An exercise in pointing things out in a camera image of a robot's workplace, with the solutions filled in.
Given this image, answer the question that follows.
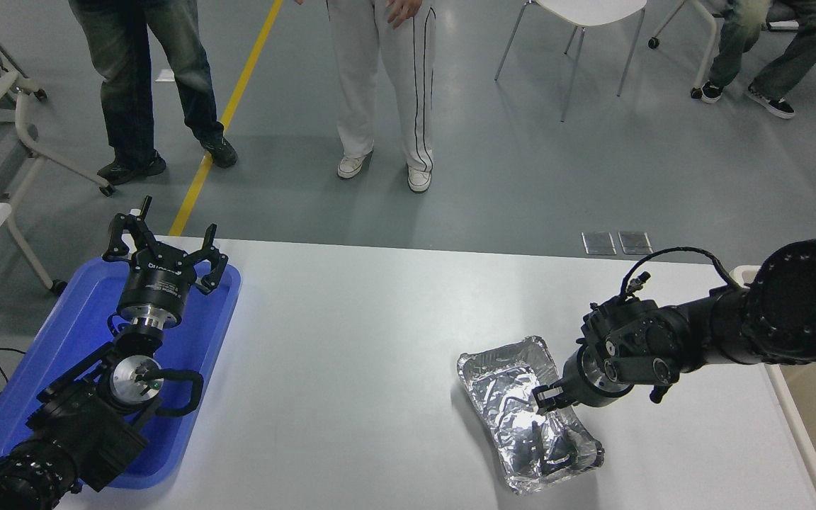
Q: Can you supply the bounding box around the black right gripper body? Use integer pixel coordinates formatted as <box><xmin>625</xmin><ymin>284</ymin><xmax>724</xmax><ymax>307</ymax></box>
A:
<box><xmin>561</xmin><ymin>347</ymin><xmax>634</xmax><ymax>409</ymax></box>

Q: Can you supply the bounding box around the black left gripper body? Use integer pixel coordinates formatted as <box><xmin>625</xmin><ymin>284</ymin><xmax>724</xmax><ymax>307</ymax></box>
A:
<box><xmin>118</xmin><ymin>254</ymin><xmax>196</xmax><ymax>317</ymax></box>

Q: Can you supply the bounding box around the rectangular foil plate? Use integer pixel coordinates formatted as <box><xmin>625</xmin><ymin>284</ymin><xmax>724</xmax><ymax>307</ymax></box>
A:
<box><xmin>457</xmin><ymin>335</ymin><xmax>605</xmax><ymax>495</ymax></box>

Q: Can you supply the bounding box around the metal floor plate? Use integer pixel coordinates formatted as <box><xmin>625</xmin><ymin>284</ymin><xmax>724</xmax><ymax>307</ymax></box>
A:
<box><xmin>582</xmin><ymin>231</ymin><xmax>618</xmax><ymax>256</ymax></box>
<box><xmin>618</xmin><ymin>230</ymin><xmax>655</xmax><ymax>256</ymax></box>

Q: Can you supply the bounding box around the person's hand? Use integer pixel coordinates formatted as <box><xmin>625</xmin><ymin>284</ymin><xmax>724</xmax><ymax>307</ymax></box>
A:
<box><xmin>385</xmin><ymin>0</ymin><xmax>424</xmax><ymax>29</ymax></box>

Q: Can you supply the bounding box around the blue plastic tray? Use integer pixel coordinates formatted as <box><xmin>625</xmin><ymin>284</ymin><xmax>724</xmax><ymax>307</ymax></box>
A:
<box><xmin>0</xmin><ymin>255</ymin><xmax>242</xmax><ymax>491</ymax></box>

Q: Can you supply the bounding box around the person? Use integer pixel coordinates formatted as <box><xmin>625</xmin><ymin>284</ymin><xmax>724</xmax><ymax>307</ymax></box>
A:
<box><xmin>690</xmin><ymin>0</ymin><xmax>816</xmax><ymax>120</ymax></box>
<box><xmin>293</xmin><ymin>0</ymin><xmax>438</xmax><ymax>193</ymax></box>
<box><xmin>68</xmin><ymin>0</ymin><xmax>239</xmax><ymax>186</ymax></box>

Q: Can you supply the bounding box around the white chair with metal legs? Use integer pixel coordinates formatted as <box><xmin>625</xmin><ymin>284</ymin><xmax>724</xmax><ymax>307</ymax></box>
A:
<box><xmin>494</xmin><ymin>0</ymin><xmax>648</xmax><ymax>123</ymax></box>

